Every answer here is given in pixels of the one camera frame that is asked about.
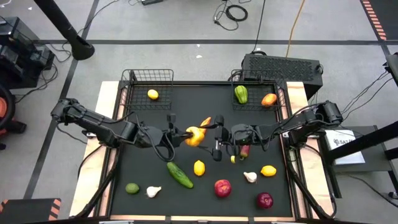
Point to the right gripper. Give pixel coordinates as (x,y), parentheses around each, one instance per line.
(244,135)

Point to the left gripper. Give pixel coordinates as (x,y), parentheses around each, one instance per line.
(155,135)

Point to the yellow bell pepper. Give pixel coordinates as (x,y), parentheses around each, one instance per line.
(196,138)

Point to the orange yellow chili pepper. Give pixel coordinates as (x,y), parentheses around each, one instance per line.
(206,120)

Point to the yellow lemon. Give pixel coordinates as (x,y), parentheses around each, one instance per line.
(153,94)
(268,170)
(199,168)

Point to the green cucumber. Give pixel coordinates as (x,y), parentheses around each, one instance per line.
(179,175)

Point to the green ridged chayote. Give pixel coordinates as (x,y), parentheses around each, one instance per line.
(241,94)

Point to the white garlic bulb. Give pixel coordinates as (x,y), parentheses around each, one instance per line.
(153,191)
(250,177)

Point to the red yellow apple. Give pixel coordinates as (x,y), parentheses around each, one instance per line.
(223,188)

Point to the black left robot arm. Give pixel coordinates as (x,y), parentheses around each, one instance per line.
(93,119)

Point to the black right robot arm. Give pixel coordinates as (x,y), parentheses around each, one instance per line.
(295,123)

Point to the black table mat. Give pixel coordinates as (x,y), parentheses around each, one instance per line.
(186,202)

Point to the green lime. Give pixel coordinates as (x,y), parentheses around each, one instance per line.
(132,188)

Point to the black computer case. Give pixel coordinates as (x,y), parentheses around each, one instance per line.
(280,68)

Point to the white label box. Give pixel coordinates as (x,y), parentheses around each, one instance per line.
(345,149)

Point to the black power strip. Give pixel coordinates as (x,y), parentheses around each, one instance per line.
(152,2)

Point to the black stand beam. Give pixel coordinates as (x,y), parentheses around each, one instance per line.
(363,141)

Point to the black side table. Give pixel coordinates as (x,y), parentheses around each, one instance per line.
(373,161)

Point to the black pole with flared base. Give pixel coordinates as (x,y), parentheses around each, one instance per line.
(66,29)

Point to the black orange-striped floor mat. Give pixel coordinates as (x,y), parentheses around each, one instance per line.
(28,211)
(385,15)

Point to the orange and black device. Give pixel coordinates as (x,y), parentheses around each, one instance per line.
(2,107)

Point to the black equipment cart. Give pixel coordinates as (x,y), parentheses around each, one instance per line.
(18,53)

